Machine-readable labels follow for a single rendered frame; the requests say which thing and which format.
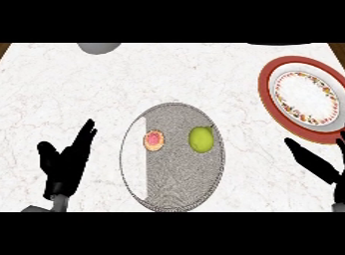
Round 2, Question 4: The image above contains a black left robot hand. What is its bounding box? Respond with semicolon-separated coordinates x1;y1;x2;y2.
36;118;99;201

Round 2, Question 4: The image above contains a grey oval woven placemat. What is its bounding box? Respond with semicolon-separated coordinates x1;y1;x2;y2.
120;102;226;213

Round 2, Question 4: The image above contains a red rimmed floral plate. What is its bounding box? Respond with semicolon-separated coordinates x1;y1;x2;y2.
256;55;345;145

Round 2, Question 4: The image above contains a green pear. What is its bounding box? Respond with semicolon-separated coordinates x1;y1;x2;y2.
186;126;215;154

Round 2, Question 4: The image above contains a pink frosted cupcake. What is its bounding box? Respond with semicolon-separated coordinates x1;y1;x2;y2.
144;129;167;152

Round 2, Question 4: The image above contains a grey round object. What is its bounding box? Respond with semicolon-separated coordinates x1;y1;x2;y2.
77;43;123;56

